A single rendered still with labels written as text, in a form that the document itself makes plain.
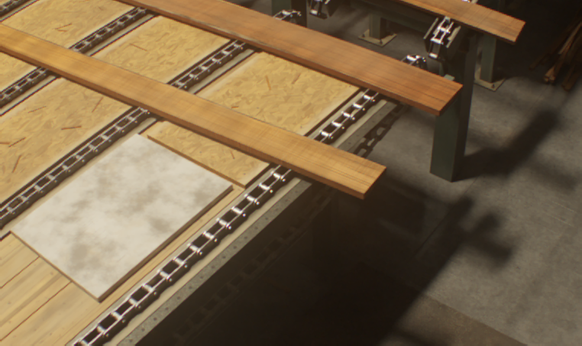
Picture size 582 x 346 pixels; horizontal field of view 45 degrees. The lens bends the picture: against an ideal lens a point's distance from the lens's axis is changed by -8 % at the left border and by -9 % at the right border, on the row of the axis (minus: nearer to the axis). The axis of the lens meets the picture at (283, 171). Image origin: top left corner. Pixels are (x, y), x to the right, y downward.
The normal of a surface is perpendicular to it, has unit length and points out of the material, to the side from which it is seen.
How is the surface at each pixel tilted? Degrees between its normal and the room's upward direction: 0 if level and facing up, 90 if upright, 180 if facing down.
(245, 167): 0
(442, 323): 0
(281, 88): 0
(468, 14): 22
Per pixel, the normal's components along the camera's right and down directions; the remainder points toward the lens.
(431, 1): -0.26, -0.50
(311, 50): -0.04, -0.75
